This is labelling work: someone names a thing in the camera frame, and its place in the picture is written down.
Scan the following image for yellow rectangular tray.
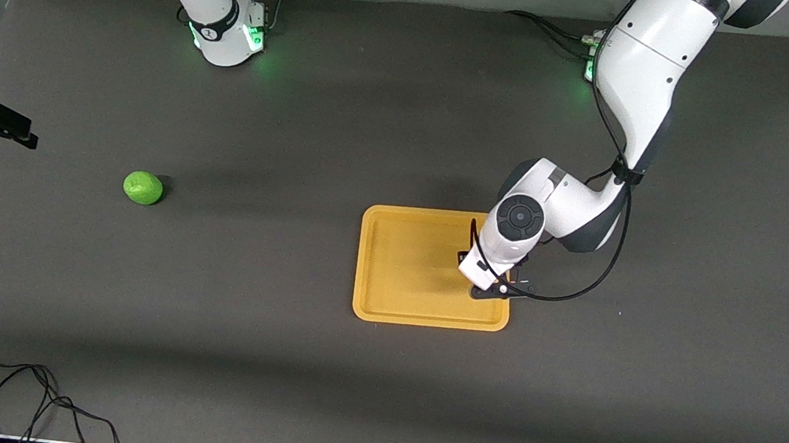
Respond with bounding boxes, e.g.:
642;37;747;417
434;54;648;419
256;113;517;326
351;200;521;337

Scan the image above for green lime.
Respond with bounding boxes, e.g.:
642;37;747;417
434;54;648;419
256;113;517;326
121;169;166;208

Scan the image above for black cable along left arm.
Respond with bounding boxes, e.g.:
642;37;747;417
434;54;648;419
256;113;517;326
461;0;656;310

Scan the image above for black cables at left-arm base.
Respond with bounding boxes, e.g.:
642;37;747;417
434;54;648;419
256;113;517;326
499;8;606;61

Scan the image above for loose black floor cable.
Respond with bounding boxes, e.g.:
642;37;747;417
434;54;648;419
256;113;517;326
0;338;135;443

